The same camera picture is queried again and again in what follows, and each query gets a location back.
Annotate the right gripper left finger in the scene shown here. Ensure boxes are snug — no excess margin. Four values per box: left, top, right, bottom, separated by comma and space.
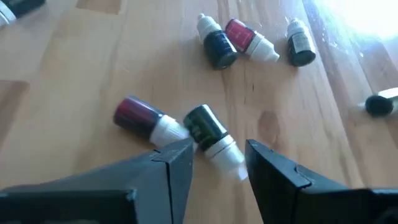
0, 138, 195, 224

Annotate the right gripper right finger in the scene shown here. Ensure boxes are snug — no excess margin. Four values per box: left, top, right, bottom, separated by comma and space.
245, 139, 398, 224

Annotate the small maroon food coloring bottle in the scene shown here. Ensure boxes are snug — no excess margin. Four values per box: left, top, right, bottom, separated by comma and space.
113, 95, 191, 147

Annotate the small green food coloring bottle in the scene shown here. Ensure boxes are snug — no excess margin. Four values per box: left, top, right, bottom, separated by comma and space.
183, 104, 249, 182

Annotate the small blue food coloring bottle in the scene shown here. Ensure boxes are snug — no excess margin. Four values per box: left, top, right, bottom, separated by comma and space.
196, 12, 239, 70

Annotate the small red food coloring bottle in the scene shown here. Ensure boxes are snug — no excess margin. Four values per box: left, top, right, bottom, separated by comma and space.
224, 17, 280, 63

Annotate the small dark food coloring bottle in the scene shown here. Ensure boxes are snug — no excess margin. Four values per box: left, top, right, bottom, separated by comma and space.
0, 0, 47, 27

